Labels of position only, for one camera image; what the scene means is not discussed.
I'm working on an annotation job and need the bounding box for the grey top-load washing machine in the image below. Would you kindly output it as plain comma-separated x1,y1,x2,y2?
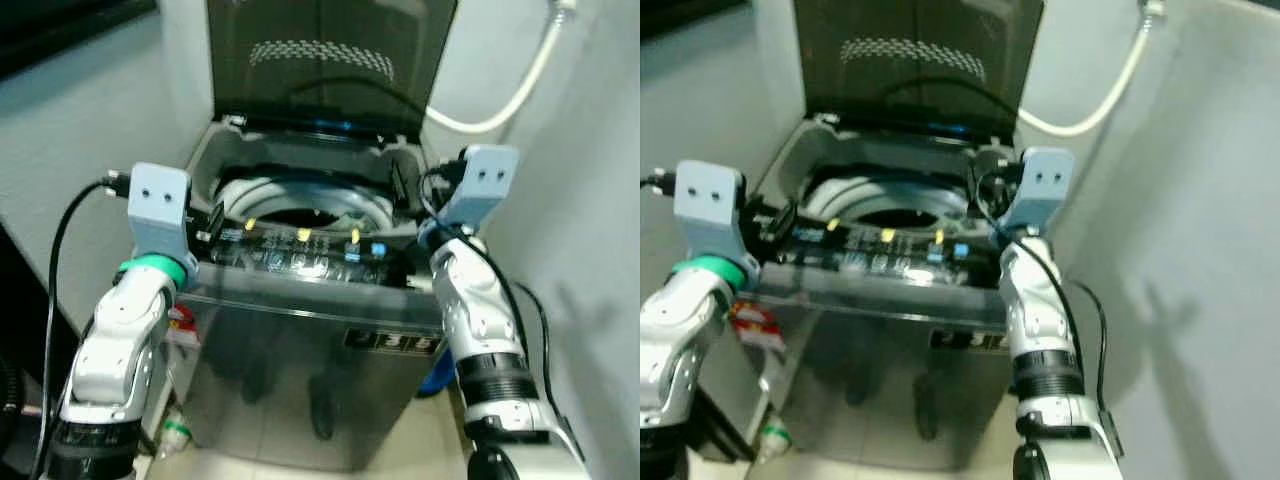
728,113,1013,474
165,113,453,474

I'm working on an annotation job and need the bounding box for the red and white tag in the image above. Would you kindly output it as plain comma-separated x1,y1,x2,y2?
167,304,200,348
727,299,787,353

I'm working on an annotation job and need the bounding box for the dark tinted washer lid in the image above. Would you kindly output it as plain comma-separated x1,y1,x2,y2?
793,0,1047,143
205,0,460,143

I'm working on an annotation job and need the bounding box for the blue plastic basin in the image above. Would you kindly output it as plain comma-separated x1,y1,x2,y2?
417,350,462,397

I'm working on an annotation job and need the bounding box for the clear bottle with green cap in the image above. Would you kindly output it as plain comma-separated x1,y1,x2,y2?
754,420,794,467
155,410,194,462

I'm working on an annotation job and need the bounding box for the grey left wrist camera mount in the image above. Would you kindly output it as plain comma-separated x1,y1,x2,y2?
673,159,747,265
127,162,197,265

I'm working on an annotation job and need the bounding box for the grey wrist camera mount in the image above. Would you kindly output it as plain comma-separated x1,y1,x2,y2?
127,162,197,265
1000,147,1077,237
673,159,747,265
437,145,521,234

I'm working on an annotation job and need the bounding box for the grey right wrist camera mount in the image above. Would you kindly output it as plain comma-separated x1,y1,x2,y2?
1000,147,1077,237
437,145,521,234

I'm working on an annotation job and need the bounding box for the white water hose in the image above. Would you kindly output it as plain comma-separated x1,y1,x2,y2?
1017,0,1170,139
424,0,582,137

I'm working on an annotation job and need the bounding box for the black window frame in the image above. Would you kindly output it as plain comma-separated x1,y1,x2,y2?
0,0,161,82
640,0,754,42

